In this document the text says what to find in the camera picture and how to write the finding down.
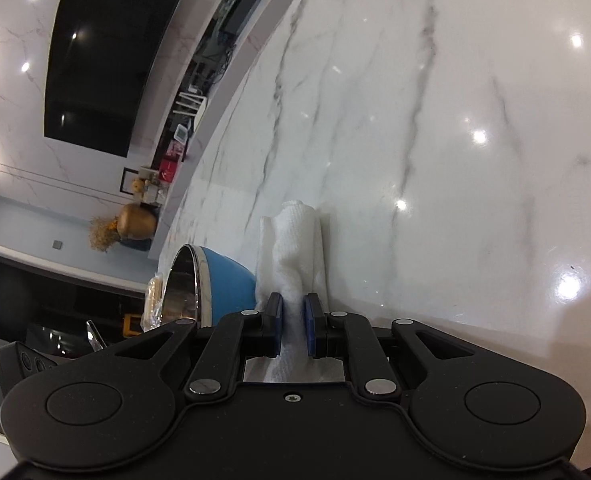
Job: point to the small white clock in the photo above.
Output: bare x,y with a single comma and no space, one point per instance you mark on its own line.
181,133

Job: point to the white cloth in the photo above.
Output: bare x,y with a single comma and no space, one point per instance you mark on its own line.
295,250

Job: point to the yellow box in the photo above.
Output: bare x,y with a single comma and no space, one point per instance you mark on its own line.
130,325

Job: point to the clear plastic bag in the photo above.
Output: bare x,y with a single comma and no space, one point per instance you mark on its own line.
153,300

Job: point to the yellow plush toy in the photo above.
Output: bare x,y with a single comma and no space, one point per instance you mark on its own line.
138,185

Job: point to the gold vase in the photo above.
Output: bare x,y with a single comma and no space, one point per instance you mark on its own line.
135,221

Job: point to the red box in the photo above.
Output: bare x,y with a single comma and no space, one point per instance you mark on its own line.
169,169

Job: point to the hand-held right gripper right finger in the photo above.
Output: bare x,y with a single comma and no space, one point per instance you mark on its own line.
311,325

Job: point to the phone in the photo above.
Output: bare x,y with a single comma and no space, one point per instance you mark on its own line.
25,360

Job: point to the black picture frame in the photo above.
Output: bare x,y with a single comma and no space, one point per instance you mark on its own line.
126,180

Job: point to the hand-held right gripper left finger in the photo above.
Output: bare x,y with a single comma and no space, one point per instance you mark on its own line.
275,325

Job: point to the black television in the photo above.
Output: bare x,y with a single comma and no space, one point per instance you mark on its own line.
110,60

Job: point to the dried flowers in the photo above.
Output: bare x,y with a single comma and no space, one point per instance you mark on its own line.
101,232

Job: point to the white TV console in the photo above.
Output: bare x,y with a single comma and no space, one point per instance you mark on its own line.
215,110

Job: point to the blue steel bowl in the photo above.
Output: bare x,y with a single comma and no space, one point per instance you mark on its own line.
225,280

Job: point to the white router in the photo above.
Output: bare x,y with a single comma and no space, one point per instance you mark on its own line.
190,104

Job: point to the pink box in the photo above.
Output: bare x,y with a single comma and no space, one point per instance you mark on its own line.
176,149

